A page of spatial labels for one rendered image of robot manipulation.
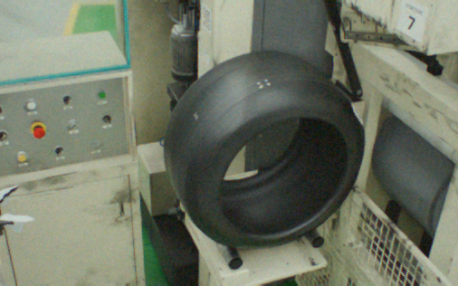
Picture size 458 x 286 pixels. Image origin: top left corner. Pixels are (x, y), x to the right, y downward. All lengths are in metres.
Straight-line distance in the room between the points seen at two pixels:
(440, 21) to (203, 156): 0.66
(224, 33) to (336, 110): 0.43
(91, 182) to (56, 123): 0.27
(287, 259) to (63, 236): 0.89
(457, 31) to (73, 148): 1.40
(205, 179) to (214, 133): 0.13
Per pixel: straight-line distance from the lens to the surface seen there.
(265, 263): 1.96
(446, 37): 1.39
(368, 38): 1.78
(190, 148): 1.57
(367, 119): 2.17
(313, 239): 1.90
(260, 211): 1.99
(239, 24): 1.82
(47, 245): 2.40
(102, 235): 2.42
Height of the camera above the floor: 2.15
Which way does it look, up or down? 32 degrees down
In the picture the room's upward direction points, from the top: 2 degrees clockwise
